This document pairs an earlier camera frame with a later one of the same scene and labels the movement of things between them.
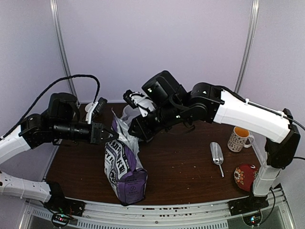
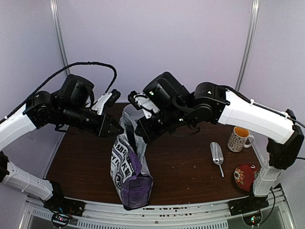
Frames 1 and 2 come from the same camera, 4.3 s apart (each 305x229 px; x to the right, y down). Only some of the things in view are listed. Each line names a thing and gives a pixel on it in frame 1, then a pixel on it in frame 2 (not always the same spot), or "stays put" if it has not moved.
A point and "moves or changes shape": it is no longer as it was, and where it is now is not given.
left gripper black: (96, 136) to (120, 129)
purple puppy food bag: (123, 166) moves or changes shape
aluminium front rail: (214, 215) stays put
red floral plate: (244, 175) stays put
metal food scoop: (217, 154) stays put
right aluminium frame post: (254, 18) stays put
